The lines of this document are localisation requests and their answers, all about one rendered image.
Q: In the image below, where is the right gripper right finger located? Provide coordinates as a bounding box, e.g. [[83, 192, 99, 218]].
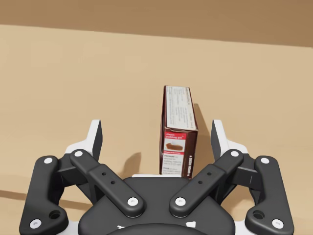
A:
[[168, 119, 295, 235]]

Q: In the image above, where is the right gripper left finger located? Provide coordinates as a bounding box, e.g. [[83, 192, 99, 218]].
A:
[[19, 119, 145, 235]]

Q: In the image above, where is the pale wooden shelf unit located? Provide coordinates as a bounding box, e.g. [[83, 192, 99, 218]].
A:
[[0, 0, 313, 235]]

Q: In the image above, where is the brown and white carton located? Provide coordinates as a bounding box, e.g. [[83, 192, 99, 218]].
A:
[[158, 85, 199, 181]]

